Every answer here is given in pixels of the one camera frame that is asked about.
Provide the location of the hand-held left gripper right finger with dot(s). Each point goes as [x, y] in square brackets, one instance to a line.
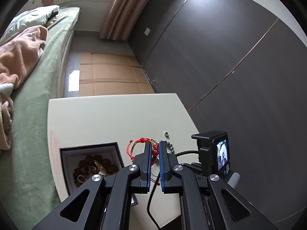
[162, 172]

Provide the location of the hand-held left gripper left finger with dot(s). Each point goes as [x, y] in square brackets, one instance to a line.
[149, 172]

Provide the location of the pile of beaded jewelry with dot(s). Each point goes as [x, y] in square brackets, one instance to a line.
[90, 164]

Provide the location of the black jewelry box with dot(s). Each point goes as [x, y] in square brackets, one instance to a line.
[72, 155]

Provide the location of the white low table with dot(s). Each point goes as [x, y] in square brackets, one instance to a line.
[108, 115]

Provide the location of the dark grey wardrobe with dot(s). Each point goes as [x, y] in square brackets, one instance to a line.
[215, 64]

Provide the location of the flattened cardboard sheets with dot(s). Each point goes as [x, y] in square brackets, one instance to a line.
[108, 76]

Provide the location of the bed with green sheet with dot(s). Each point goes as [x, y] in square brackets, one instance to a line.
[36, 100]

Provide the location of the pink curtain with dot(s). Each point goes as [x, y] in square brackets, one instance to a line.
[122, 9]

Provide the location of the pink fleece blanket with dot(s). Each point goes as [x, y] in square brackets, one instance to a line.
[21, 50]

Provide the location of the pale green pillow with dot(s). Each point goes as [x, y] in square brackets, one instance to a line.
[31, 16]

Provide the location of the white wall socket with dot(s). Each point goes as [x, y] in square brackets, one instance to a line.
[147, 31]

